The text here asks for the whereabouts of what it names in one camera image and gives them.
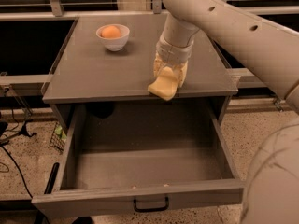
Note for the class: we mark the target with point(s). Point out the black drawer handle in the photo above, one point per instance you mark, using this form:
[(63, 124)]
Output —
[(151, 205)]

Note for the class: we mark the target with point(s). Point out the open grey top drawer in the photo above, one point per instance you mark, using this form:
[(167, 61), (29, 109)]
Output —
[(143, 152)]

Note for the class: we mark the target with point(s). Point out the white ceramic bowl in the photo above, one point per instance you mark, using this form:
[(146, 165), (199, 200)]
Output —
[(115, 44)]

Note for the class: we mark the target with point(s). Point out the orange fruit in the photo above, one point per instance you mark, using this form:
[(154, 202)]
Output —
[(111, 32)]

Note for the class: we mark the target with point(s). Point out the wire basket with green item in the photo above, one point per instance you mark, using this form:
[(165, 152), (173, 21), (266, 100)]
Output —
[(58, 138)]

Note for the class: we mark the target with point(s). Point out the grey cabinet with counter top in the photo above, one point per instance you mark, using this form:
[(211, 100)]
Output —
[(87, 72)]

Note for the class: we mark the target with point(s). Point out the metal window railing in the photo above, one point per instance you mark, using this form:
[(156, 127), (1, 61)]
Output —
[(38, 10)]

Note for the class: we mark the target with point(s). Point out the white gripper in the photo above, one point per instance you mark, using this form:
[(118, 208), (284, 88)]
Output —
[(174, 54)]

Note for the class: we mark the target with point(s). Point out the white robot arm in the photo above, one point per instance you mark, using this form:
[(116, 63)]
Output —
[(271, 52)]

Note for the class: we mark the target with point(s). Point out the black stand at left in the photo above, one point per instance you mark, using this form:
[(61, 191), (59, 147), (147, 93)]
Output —
[(21, 127)]

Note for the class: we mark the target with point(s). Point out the black bar beside drawer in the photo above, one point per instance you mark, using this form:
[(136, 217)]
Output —
[(52, 178)]

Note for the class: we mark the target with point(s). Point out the yellow sponge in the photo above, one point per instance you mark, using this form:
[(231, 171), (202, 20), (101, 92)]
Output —
[(166, 84)]

